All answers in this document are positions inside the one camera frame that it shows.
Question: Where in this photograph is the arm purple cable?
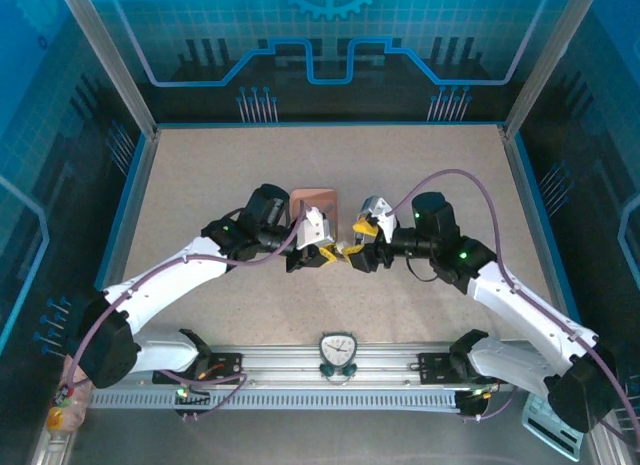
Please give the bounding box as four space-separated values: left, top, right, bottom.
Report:
385 168 640 441
60 212 251 420

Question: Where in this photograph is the small green alarm clock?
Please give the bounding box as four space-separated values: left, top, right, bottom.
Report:
318 331 359 385

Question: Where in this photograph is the pink plastic tray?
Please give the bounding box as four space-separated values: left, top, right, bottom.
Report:
290 186 339 239

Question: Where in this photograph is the thin black cable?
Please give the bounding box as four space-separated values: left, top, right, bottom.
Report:
405 257 442 285

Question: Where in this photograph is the grey slotted cable duct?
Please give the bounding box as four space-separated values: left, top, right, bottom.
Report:
88 388 464 412

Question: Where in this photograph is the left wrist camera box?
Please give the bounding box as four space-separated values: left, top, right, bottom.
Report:
295 204 337 251

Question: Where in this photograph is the aluminium table side rail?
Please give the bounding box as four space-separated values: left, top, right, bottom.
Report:
91 127 162 306
501 126 579 331

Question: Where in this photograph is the aluminium frame post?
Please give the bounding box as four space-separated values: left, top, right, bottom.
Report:
501 0 604 139
55 0 162 139

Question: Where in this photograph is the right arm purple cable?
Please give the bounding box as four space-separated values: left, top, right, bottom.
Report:
385 168 640 441

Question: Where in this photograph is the pale green calculator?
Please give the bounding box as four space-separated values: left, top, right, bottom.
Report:
521 392 586 461

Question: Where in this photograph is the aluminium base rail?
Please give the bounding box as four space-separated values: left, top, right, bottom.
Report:
92 340 599 392

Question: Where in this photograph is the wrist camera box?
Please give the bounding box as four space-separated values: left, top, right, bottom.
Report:
295 204 337 251
359 194 397 235

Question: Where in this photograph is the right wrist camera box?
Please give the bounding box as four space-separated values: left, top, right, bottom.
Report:
359 194 397 235

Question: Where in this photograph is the pink plastic drink bottle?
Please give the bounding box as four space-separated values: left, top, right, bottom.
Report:
45 369 94 433

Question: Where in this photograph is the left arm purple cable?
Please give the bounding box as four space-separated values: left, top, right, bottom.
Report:
60 212 251 420

